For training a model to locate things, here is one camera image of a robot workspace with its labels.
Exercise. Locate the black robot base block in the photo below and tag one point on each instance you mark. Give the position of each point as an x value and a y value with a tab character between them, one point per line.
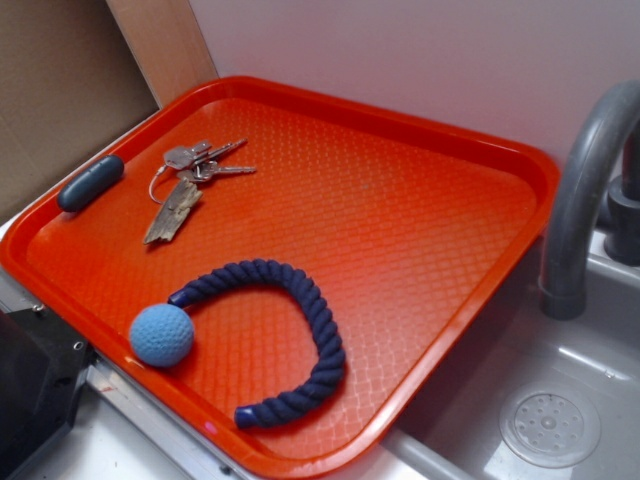
44	364

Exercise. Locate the light blue dimpled ball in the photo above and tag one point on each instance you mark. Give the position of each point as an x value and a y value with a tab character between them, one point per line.
162	335

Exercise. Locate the red plastic tray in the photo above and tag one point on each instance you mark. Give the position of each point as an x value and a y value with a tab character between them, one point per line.
406	225

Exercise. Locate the silver key bunch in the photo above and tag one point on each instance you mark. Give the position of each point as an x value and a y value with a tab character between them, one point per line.
199	164

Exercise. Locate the driftwood key fob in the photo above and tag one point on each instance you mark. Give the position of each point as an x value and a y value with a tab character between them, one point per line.
173	213

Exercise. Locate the dark blue oblong capsule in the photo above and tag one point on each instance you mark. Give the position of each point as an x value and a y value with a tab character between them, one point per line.
90	183

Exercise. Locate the grey curved faucet spout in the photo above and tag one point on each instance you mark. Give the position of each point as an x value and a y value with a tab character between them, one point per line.
594	161

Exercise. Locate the light wooden board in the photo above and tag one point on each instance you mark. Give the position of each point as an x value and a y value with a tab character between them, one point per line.
166	41

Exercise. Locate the grey sink basin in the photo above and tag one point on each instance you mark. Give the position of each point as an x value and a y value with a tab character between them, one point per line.
451	428

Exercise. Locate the round sink drain strainer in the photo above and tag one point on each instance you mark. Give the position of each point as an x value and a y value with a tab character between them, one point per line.
549	429

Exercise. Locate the brown cardboard panel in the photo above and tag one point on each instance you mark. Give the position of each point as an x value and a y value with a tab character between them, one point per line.
69	87

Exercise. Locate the dark grey faucet handle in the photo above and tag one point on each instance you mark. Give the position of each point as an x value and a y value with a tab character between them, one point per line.
622	243

